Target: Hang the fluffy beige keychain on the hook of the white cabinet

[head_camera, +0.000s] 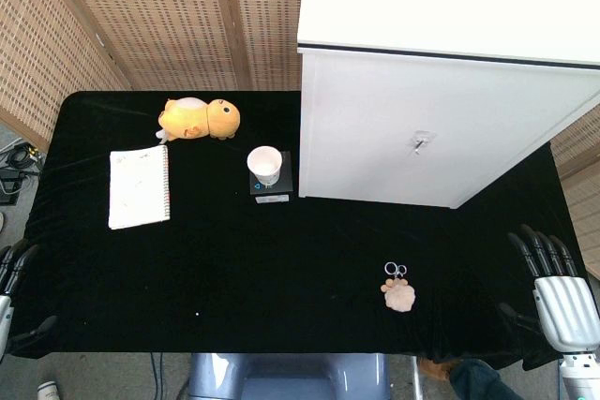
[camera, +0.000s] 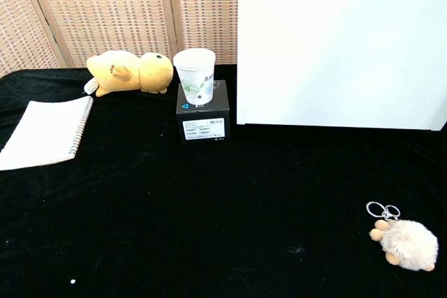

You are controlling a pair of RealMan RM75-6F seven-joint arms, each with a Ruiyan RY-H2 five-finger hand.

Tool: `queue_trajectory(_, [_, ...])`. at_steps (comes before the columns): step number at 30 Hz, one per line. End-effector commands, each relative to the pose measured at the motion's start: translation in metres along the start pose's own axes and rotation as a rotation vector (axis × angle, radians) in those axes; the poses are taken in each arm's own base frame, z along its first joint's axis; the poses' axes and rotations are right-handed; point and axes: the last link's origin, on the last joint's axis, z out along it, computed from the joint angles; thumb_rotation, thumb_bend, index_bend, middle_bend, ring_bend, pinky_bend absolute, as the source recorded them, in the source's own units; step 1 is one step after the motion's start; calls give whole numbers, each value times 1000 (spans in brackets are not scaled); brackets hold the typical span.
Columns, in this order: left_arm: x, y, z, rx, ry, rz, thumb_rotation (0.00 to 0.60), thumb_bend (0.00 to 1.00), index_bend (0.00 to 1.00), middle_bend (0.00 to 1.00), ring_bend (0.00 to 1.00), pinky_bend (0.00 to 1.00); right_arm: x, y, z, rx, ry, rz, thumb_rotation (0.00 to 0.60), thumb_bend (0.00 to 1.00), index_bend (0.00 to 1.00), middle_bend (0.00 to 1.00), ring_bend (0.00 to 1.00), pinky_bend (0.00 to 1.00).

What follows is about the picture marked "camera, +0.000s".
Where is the fluffy beige plush keychain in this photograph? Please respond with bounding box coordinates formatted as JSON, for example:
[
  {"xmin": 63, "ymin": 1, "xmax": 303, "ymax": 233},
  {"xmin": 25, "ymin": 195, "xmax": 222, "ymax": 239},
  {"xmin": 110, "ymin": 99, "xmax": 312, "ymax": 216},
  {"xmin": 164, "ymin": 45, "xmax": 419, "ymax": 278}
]
[{"xmin": 366, "ymin": 201, "xmax": 439, "ymax": 272}]

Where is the white cabinet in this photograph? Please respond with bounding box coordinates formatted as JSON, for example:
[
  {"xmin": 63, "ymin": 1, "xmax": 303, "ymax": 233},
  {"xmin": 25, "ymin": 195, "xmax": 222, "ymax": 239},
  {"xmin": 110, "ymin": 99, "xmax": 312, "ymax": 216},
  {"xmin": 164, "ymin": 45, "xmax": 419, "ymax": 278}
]
[{"xmin": 236, "ymin": 0, "xmax": 447, "ymax": 132}]

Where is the black cardboard product box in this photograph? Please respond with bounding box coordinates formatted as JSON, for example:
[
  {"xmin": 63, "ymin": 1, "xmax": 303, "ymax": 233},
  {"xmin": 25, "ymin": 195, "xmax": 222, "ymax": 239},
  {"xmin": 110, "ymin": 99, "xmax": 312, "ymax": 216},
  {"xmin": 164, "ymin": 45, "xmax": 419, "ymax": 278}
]
[{"xmin": 175, "ymin": 80, "xmax": 231, "ymax": 145}]

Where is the white floral paper cup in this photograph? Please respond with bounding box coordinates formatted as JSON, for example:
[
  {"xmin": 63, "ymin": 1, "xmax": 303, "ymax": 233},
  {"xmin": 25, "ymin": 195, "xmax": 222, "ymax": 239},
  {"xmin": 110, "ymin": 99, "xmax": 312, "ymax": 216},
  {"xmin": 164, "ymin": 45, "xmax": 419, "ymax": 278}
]
[{"xmin": 173, "ymin": 48, "xmax": 217, "ymax": 106}]

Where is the black velvet tablecloth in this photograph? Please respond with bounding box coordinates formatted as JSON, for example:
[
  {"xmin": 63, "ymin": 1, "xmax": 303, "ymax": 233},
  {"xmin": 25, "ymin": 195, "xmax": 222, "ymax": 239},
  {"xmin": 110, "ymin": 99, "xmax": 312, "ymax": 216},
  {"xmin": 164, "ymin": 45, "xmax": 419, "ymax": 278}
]
[{"xmin": 0, "ymin": 64, "xmax": 447, "ymax": 298}]

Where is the yellow plush duck toy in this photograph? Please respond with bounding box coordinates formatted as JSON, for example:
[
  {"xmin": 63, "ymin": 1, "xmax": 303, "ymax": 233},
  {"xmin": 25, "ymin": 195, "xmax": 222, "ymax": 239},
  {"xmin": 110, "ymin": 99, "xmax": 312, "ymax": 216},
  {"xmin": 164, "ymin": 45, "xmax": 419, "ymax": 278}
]
[{"xmin": 83, "ymin": 50, "xmax": 175, "ymax": 98}]

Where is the woven bamboo folding screen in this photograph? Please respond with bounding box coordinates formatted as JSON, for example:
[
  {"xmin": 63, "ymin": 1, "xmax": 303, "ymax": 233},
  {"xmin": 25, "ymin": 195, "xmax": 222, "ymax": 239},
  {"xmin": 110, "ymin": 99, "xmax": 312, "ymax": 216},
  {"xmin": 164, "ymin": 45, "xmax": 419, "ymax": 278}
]
[{"xmin": 0, "ymin": 0, "xmax": 239, "ymax": 77}]

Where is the white spiral notebook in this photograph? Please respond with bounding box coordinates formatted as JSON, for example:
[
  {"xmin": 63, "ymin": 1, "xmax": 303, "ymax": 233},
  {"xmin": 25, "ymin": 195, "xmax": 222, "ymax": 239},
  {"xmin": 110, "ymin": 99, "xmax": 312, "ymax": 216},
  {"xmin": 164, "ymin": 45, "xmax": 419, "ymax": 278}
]
[{"xmin": 0, "ymin": 95, "xmax": 94, "ymax": 172}]

